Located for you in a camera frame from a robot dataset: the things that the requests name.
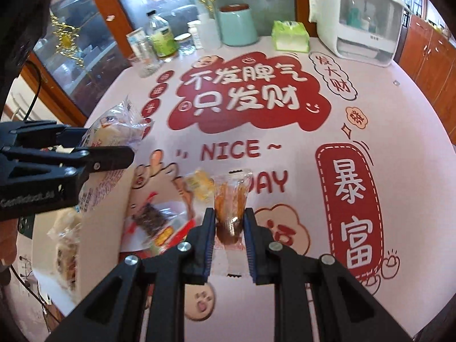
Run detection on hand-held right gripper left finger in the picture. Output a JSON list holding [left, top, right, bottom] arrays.
[[46, 207, 217, 342]]

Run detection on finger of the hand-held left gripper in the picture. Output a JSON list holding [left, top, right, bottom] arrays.
[[0, 145, 135, 189], [0, 121, 88, 148]]

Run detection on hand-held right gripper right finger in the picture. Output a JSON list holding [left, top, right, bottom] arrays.
[[243, 207, 416, 342]]

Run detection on clear bread packet blue print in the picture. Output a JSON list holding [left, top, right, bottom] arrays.
[[76, 96, 154, 216]]

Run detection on pale pastry packet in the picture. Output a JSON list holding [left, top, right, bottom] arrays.
[[48, 208, 82, 246]]

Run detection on orange brown snack packet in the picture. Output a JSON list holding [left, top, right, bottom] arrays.
[[213, 170, 250, 278]]

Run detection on white storage box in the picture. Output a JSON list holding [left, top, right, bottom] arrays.
[[21, 166, 136, 305]]

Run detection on yellow red snack packet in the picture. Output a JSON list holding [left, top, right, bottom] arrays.
[[153, 221, 195, 255]]

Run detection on small yellow snack packet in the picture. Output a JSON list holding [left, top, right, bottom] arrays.
[[183, 169, 216, 203]]

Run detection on glass cup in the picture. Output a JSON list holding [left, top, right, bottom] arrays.
[[132, 52, 161, 78]]

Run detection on white blue carton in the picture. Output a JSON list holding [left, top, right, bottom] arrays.
[[126, 28, 148, 56]]

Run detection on glass bottle green label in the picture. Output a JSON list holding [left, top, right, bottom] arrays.
[[146, 10, 179, 60]]

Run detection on small glass jar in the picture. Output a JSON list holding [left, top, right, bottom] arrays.
[[174, 33, 195, 55]]

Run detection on white pill bottle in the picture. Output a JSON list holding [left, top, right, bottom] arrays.
[[188, 21, 203, 50]]

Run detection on white squeeze bottle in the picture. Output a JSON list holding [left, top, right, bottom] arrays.
[[198, 12, 221, 50]]

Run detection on teal canister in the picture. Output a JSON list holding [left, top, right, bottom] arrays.
[[217, 3, 259, 47]]

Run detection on printed pink tablecloth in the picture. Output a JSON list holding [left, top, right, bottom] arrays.
[[21, 34, 456, 342]]

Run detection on green tissue pack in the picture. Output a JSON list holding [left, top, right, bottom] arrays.
[[271, 19, 310, 53]]

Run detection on white sterilizer appliance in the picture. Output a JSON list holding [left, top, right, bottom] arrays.
[[308, 0, 407, 68]]

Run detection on wooden cabinet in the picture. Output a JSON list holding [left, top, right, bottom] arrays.
[[381, 0, 456, 143]]

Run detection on black cable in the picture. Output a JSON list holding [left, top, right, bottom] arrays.
[[18, 59, 42, 123]]

